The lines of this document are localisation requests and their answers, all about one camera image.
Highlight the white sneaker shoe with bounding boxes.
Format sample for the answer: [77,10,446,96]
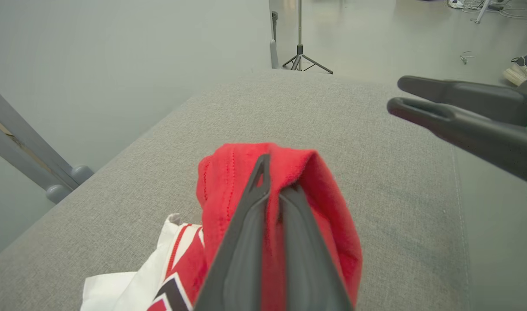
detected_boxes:
[503,56,527,87]

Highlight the white stand leg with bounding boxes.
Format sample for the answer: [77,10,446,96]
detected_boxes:
[470,0,492,24]

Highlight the grey fabric sofa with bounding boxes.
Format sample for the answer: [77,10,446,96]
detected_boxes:
[0,69,527,311]

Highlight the white floor cable bundle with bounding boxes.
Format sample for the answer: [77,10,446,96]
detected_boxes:
[447,0,527,20]

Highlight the red and white jersey shirt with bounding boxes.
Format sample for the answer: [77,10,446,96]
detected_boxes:
[80,143,363,311]

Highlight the black metal tripod stand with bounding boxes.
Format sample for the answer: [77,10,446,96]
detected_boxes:
[282,0,334,75]

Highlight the grey partition end post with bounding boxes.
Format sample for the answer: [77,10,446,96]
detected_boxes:
[270,11,281,70]

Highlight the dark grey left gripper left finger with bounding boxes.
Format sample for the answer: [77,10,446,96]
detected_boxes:
[193,153,272,311]

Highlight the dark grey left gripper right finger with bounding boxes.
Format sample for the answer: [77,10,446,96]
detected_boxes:
[279,184,355,311]

